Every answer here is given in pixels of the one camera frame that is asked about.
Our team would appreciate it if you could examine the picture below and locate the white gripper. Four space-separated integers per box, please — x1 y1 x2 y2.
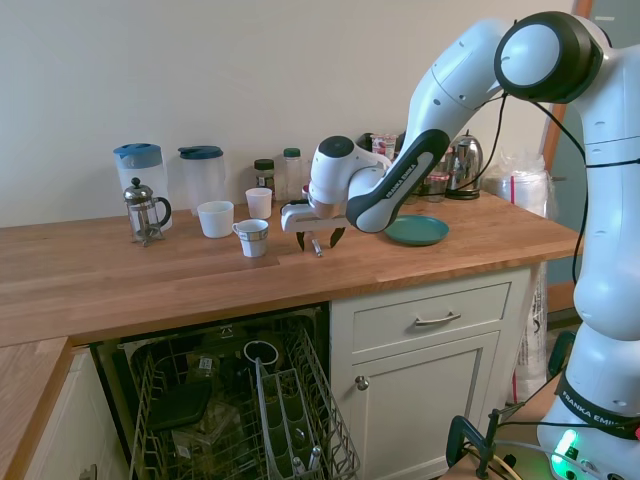
279 199 351 252

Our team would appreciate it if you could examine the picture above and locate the open dishwasher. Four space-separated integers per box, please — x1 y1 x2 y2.
89 299 362 480

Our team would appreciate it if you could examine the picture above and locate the white cup with dark print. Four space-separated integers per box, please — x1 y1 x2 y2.
231 218 270 259

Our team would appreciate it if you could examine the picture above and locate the white plastic cup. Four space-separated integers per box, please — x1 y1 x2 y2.
245 187 274 220

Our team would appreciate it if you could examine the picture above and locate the clear bottle with green lid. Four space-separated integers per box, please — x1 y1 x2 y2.
282 147 304 202

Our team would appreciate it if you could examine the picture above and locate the spice jar with black lid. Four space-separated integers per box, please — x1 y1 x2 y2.
253 158 276 201

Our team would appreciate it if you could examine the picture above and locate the teal plate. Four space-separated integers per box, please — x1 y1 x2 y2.
383 214 451 248

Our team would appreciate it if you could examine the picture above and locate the wide white mug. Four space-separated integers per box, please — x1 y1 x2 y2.
196 200 235 240

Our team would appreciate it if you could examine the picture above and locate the yogurt cup with red label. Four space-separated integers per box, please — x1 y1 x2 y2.
370 132 399 157

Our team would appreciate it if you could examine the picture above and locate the black mug with white rim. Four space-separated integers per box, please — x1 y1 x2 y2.
243 339 281 367

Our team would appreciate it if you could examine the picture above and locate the pitcher with dark blue lid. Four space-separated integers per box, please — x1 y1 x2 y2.
178 144 225 217

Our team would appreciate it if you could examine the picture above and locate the white kitchen cabinet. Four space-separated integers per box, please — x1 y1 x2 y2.
328 265 534 480

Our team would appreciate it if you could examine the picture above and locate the steel electric kettle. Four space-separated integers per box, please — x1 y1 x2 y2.
444 130 485 201

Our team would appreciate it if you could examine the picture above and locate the glass French press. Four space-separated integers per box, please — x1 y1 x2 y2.
123 177 173 248

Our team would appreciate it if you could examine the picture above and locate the grey cutlery basket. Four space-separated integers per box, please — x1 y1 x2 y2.
254 357 327 480

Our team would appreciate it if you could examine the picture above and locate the pitcher with light blue lid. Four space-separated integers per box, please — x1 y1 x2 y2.
113 143 174 232

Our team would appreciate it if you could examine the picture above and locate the bagged stack of plastic cups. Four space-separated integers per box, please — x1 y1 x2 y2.
482 149 559 219

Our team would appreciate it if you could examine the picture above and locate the black square container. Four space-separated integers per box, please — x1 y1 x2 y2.
147 382 214 434

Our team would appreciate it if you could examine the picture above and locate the clear plastic bag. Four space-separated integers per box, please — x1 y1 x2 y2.
507 259 551 407

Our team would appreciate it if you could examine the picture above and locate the green clamp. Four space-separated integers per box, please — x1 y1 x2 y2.
546 329 577 382
446 413 494 479

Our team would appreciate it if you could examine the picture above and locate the silver drawer handle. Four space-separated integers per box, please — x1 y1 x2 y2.
414 311 463 328

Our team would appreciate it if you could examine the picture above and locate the wire dishwasher rack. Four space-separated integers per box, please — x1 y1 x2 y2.
127 324 362 480

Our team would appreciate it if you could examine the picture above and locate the black cable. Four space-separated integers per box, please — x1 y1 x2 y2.
462 89 591 304

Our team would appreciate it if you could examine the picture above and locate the white cabinet with dark handle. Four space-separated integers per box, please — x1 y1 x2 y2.
27 344 132 480

